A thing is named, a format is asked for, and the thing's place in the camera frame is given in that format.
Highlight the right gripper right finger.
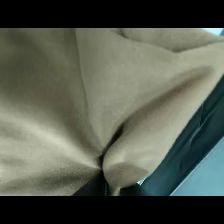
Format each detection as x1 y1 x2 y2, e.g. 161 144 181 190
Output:
119 183 148 197

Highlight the tan T-shirt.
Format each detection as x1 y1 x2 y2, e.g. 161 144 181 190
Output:
0 27 224 197

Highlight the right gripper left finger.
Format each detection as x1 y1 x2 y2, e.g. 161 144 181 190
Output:
71 171 108 197

